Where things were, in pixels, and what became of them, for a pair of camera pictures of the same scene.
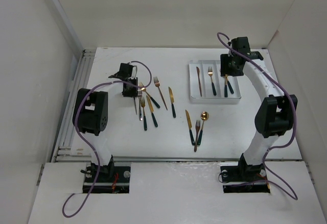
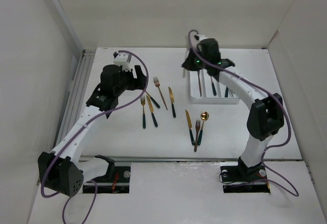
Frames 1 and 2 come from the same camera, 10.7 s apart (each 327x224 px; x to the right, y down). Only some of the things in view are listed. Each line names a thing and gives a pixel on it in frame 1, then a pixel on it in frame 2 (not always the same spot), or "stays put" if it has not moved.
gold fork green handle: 210,73 stays put
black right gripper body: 227,66 → 194,63
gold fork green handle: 145,122 stays put
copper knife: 198,70 stays put
